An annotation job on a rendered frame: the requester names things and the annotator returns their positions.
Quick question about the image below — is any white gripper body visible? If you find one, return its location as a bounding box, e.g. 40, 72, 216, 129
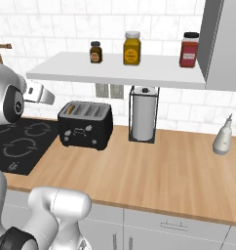
38, 84, 57, 107

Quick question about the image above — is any black toaster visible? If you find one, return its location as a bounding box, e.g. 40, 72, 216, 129
57, 100, 114, 151

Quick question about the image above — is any black hob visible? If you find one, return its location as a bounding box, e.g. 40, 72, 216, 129
0, 117, 61, 177

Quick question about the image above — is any small brown spice jar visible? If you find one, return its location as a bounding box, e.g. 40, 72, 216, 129
89, 40, 103, 64

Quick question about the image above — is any yellow spice jar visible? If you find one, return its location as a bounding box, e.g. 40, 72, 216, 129
123, 30, 142, 66

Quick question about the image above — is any white paper towel roll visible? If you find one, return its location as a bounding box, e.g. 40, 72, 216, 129
132, 86, 157, 142

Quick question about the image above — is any red spice jar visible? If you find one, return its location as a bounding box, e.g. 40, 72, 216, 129
178, 31, 200, 69

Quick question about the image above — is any narrow grey cupboard door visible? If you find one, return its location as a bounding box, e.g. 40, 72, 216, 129
78, 218, 125, 250

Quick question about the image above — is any white spray bottle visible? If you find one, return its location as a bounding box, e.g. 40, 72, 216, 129
212, 113, 234, 156

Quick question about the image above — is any wide grey cupboard door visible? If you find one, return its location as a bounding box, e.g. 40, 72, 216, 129
122, 224, 229, 250

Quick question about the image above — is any grey cupboard front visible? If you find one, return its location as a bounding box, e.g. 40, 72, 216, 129
221, 226, 236, 250

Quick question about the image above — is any grey wall socket plate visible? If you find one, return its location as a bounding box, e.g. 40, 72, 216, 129
95, 83, 110, 99
109, 84, 125, 100

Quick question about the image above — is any brown wall rail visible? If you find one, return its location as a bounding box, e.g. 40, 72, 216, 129
0, 43, 13, 64

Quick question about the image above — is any white wall shelf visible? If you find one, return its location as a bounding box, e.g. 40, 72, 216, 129
25, 51, 207, 91

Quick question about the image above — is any black wire towel holder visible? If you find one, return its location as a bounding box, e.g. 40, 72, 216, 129
128, 85, 161, 145

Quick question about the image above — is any silver cupboard door handle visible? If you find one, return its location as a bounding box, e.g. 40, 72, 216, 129
112, 231, 120, 250
127, 235, 135, 250

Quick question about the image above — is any silver drawer handle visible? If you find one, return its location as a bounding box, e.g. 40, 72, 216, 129
160, 220, 186, 231

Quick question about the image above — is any grey drawer front with handle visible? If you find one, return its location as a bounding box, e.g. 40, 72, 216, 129
122, 208, 232, 244

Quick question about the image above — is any grey wall cupboard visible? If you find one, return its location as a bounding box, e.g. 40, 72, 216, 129
197, 0, 236, 93

